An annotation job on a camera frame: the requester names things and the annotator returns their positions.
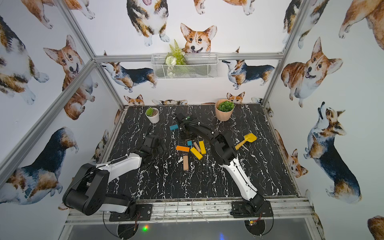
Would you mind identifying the natural wood block centre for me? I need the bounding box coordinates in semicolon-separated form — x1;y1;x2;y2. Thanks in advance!
193;142;201;153

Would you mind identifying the natural wood block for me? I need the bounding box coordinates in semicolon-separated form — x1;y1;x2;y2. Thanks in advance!
183;155;189;171
193;142;201;153

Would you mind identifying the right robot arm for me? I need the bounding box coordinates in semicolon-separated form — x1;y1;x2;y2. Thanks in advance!
175;113;265;211

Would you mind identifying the yellow block right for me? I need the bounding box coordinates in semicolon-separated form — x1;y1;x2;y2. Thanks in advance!
199;141;207;155

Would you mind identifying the orange block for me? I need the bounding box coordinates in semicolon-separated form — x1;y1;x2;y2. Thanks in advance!
176;146;190;153

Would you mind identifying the green succulent plant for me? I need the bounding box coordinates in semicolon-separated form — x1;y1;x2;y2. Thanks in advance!
217;101;235;113

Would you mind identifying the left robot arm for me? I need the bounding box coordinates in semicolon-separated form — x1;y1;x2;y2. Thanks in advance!
63;135;167;219

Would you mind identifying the yellow toy shovel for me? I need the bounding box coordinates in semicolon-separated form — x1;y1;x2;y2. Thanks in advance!
235;133;258;150

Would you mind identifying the teal short block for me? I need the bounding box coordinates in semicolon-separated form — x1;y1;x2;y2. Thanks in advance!
170;125;179;131

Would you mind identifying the fern and white flower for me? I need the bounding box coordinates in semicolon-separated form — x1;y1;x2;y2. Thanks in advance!
165;40;187;72

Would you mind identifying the yellow block left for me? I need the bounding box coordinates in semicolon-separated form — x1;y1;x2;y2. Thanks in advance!
190;148;203;160

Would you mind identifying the white wire basket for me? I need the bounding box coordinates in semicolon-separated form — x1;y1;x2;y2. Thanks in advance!
151;53;219;80

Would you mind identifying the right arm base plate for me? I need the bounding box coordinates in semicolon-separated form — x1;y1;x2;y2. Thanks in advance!
230;201;274;219

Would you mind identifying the small white plant pot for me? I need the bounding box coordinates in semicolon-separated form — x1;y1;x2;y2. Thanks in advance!
147;107;160;124

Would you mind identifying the small green plant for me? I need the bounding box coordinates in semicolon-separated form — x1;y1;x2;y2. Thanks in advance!
146;108;156;117

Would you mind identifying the beige plant pot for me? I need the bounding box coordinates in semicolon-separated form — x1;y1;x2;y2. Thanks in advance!
215;99;234;122

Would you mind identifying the yellow block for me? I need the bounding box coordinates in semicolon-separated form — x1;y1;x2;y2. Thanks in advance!
190;148;203;160
199;141;207;155

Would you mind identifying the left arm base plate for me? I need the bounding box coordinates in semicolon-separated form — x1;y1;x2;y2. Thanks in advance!
109;204;153;222

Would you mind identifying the aluminium frame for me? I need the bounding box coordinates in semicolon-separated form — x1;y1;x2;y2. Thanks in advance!
0;0;328;240

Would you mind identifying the natural wood block front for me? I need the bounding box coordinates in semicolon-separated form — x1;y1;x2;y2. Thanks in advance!
183;155;189;171

